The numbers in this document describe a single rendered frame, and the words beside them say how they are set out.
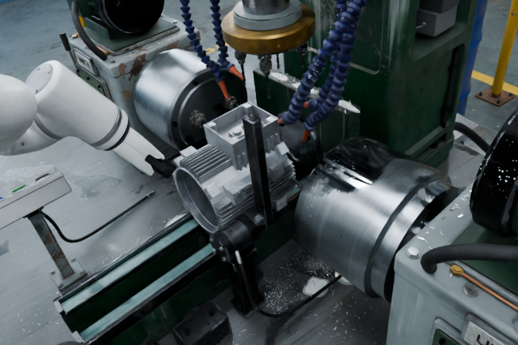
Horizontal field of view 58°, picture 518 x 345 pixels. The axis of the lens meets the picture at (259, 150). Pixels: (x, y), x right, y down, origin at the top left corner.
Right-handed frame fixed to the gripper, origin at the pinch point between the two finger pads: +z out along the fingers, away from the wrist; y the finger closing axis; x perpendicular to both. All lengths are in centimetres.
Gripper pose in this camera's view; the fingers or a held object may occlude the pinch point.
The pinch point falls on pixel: (164, 167)
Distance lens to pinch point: 97.6
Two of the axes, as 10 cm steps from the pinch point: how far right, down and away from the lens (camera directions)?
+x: 6.0, -7.9, 1.1
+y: 6.5, 4.1, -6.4
